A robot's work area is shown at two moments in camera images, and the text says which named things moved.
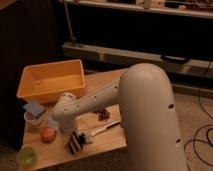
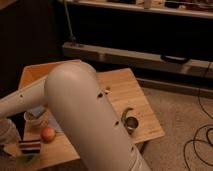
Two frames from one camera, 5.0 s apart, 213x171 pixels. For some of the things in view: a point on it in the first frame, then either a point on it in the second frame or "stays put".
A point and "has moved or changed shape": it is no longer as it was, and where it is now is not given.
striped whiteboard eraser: [74, 143] has moved or changed shape
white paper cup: [36, 122] stays put
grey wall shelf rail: [173, 63] stays put
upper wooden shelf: [187, 8] stays put
